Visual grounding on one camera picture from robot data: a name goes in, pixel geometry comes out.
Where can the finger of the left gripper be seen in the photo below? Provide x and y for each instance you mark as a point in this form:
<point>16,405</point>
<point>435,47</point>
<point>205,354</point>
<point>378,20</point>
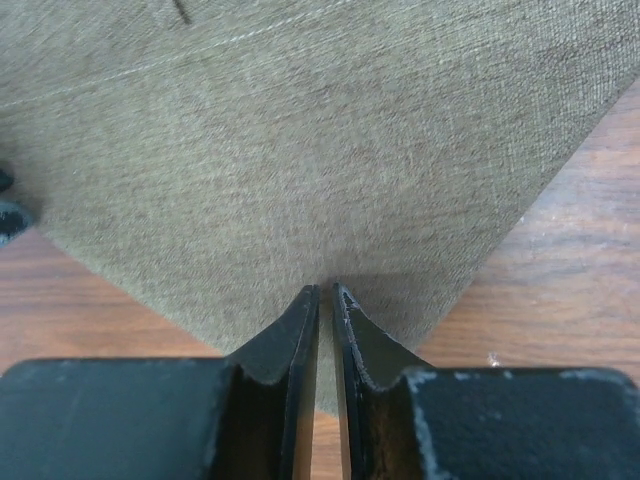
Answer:
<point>14,221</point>

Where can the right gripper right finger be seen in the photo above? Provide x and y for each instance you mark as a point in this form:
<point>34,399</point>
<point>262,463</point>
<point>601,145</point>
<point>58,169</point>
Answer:
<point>377,431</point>

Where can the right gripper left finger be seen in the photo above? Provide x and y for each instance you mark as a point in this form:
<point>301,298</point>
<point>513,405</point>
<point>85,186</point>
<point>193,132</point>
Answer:
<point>266,425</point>

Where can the brown cloth napkin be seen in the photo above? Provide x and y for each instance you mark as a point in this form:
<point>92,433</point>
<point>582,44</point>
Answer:
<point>212,157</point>

